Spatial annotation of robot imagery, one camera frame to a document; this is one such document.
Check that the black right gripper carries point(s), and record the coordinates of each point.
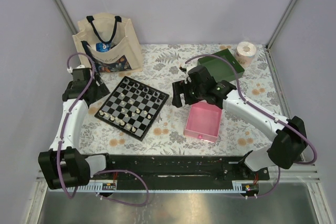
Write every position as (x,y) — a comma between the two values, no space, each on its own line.
(180,87)

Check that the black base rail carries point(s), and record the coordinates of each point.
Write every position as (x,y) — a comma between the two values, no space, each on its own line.
(145,168)

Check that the blue white packet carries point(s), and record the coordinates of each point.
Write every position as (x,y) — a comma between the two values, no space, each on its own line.
(102,47)

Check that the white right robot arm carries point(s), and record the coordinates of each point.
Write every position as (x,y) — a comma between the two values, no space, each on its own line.
(285,134)

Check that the pink plastic tray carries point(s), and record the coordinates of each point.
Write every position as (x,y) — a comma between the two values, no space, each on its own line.
(203,122)

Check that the black white chess board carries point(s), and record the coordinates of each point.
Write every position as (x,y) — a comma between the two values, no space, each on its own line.
(132,107)

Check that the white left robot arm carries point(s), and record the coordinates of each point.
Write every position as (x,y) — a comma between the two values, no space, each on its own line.
(62,164)

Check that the cream canvas tote bag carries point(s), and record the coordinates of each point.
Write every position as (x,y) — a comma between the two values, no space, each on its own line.
(111,42)

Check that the toilet paper roll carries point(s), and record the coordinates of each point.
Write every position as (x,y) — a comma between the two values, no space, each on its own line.
(245,53)

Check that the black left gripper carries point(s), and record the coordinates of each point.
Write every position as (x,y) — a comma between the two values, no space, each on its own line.
(102,90)

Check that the green plastic tray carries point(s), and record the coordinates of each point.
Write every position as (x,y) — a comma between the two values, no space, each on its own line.
(220,70)

